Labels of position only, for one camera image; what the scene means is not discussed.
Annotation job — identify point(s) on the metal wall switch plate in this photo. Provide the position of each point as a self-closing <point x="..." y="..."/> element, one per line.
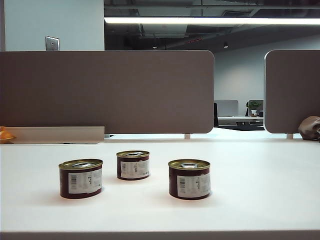
<point x="52" y="43"/>

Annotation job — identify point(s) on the narrow brown desk partition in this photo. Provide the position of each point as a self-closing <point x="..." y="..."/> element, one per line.
<point x="292" y="87"/>

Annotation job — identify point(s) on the dark red tin can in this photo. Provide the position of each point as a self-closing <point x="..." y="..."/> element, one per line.
<point x="187" y="180"/>
<point x="132" y="167"/>
<point x="80" y="180"/>

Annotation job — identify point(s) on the green potted plant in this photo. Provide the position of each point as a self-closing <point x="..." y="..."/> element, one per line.
<point x="254" y="106"/>

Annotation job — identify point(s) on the long ceiling light strip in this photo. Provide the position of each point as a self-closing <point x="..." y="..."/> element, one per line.
<point x="200" y="20"/>

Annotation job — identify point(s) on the black ceiling spotlight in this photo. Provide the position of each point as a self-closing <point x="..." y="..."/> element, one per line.
<point x="225" y="45"/>

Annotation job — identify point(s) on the white partition foot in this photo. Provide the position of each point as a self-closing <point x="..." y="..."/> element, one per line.
<point x="187" y="136"/>

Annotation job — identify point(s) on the grey distant desk divider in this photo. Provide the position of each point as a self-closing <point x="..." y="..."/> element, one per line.
<point x="226" y="108"/>

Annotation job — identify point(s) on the wide brown desk partition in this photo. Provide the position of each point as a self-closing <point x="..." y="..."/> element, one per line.
<point x="100" y="87"/>

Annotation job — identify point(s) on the orange object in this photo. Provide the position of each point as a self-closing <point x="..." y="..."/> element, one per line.
<point x="5" y="135"/>

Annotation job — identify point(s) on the white distant desk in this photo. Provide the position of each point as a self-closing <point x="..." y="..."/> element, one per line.
<point x="240" y="118"/>

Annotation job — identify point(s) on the brown crumpled bag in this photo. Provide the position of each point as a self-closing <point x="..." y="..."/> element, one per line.
<point x="308" y="128"/>

